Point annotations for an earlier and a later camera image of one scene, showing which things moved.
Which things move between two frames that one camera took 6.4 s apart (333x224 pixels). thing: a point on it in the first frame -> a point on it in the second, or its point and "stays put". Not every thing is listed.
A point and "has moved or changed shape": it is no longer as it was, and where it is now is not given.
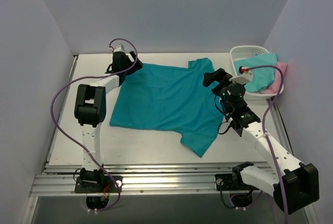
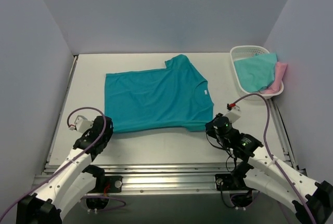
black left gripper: x=131 y=61 -> x=104 y=128
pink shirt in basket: x=274 y=88 stays put
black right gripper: x=219 y=83 -> x=212 y=124
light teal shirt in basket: x=261 y=78 stays put
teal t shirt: x=174 y=99 has moved or changed shape
